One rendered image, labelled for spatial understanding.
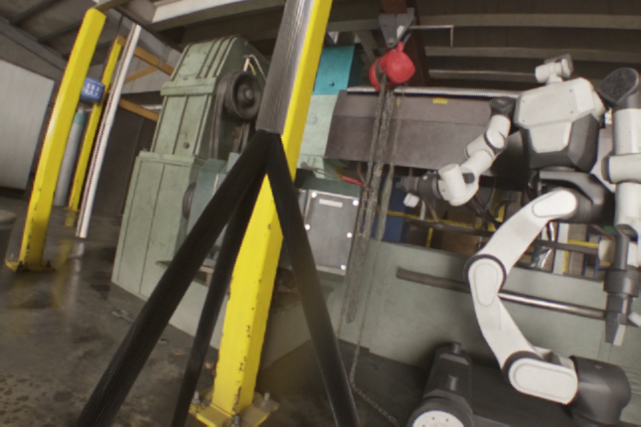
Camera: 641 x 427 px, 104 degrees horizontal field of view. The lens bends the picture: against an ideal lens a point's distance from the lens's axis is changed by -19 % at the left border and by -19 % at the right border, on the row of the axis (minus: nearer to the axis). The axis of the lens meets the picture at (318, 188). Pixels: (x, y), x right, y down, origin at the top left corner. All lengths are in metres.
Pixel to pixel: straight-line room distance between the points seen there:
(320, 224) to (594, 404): 1.13
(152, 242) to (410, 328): 1.49
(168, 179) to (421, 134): 1.46
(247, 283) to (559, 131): 1.12
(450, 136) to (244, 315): 1.37
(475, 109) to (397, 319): 1.21
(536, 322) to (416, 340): 0.58
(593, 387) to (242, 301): 1.12
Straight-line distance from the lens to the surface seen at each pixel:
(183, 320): 1.64
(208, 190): 1.43
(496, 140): 1.19
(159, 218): 1.91
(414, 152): 1.78
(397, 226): 4.31
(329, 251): 1.30
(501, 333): 1.23
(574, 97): 1.25
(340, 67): 2.19
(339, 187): 1.34
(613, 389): 1.33
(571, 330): 1.79
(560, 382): 1.25
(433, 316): 1.70
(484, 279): 1.14
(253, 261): 0.93
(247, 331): 0.97
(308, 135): 2.05
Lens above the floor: 0.67
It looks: 5 degrees up
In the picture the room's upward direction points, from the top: 11 degrees clockwise
